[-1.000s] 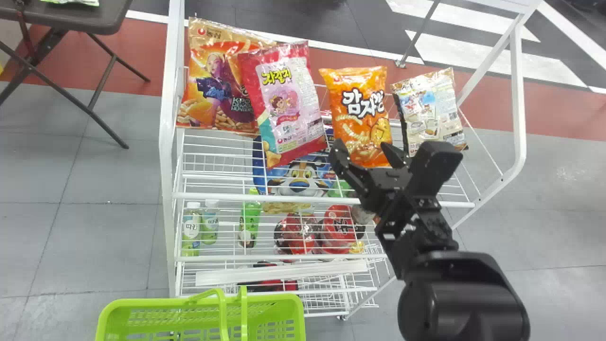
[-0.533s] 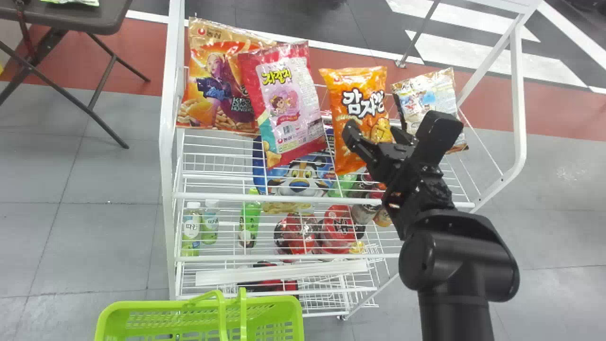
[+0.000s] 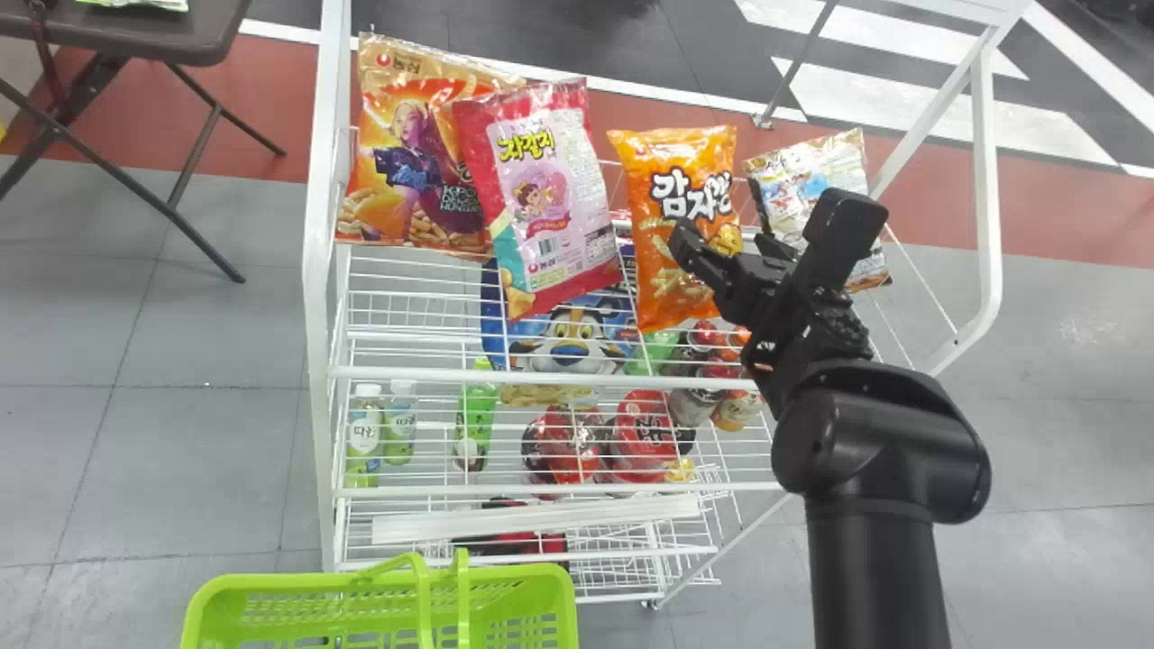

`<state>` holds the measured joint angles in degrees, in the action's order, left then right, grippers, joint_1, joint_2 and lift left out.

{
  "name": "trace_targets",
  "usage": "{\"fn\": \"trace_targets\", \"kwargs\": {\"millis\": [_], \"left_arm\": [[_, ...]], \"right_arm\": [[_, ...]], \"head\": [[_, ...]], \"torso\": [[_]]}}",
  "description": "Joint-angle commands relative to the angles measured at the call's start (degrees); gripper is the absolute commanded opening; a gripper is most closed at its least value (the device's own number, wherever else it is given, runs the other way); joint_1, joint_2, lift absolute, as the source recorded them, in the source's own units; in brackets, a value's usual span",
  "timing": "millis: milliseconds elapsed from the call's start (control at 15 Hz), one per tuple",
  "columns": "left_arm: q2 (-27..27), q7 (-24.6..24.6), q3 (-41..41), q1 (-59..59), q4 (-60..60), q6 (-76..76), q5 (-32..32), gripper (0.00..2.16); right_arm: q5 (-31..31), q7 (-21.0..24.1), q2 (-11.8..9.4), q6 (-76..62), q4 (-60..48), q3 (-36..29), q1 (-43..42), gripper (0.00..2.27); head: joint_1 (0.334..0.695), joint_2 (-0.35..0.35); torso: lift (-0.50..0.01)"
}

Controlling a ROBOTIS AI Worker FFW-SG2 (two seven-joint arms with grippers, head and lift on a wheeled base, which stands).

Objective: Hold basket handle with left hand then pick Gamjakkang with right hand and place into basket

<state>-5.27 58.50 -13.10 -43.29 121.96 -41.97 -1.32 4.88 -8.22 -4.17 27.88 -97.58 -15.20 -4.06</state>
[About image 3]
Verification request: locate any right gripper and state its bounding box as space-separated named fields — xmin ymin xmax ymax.
xmin=667 ymin=219 xmax=812 ymax=327

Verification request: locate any green basket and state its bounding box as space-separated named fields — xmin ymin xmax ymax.
xmin=180 ymin=549 xmax=581 ymax=649

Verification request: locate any white snack packet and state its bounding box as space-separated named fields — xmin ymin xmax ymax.
xmin=743 ymin=128 xmax=893 ymax=295

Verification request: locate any red can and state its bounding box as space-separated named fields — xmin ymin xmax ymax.
xmin=687 ymin=319 xmax=753 ymax=380

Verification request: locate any small green bottle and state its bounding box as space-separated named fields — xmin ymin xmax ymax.
xmin=624 ymin=329 xmax=682 ymax=377

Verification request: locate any silver can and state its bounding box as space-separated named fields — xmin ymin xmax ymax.
xmin=667 ymin=388 xmax=724 ymax=429

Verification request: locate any blue cereal bag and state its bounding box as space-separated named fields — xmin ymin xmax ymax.
xmin=479 ymin=242 xmax=643 ymax=377

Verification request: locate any red noodle cup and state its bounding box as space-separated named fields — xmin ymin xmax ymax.
xmin=604 ymin=388 xmax=697 ymax=489
xmin=520 ymin=405 xmax=609 ymax=498

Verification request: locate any large orange snack packet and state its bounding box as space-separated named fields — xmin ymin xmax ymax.
xmin=335 ymin=33 xmax=529 ymax=261

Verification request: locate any dark red snack packet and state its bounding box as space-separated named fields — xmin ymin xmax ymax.
xmin=449 ymin=498 xmax=571 ymax=571

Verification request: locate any white bottle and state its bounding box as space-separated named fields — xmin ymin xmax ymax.
xmin=382 ymin=379 xmax=419 ymax=467
xmin=345 ymin=383 xmax=384 ymax=489

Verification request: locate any dark side table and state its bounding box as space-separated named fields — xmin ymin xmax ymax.
xmin=0 ymin=0 xmax=288 ymax=285

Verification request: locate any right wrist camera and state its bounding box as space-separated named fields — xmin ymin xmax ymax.
xmin=792 ymin=187 xmax=890 ymax=295

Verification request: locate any white wire rack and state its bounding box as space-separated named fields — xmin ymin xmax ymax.
xmin=302 ymin=0 xmax=1034 ymax=610

